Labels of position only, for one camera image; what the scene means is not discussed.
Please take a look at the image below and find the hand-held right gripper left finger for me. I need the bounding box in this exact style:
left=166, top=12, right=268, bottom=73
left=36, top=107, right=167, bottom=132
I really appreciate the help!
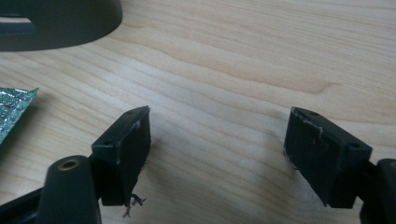
left=91, top=105, right=152, bottom=218

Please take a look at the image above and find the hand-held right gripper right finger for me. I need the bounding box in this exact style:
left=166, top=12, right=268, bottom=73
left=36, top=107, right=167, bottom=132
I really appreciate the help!
left=283, top=105, right=374, bottom=209

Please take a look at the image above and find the green silver foil wrapper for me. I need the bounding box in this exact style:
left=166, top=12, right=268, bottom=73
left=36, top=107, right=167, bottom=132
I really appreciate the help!
left=0, top=87, right=40, bottom=146

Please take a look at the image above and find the dark grey round container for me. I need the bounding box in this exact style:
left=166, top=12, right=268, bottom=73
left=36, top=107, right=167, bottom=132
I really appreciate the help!
left=0, top=0, right=123, bottom=53

